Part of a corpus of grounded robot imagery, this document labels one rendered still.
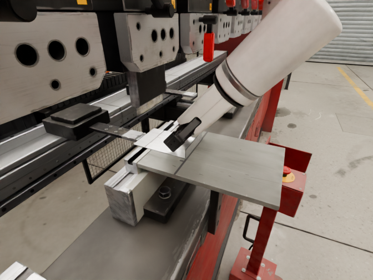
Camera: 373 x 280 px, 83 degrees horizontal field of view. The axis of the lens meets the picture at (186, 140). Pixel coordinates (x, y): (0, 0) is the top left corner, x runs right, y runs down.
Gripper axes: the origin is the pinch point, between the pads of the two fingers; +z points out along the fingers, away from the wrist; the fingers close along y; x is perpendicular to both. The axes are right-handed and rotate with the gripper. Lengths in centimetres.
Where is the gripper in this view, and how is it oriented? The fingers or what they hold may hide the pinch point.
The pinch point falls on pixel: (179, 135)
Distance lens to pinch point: 46.1
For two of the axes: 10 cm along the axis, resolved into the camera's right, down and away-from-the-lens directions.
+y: -4.1, 4.6, -7.8
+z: -5.9, 5.1, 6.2
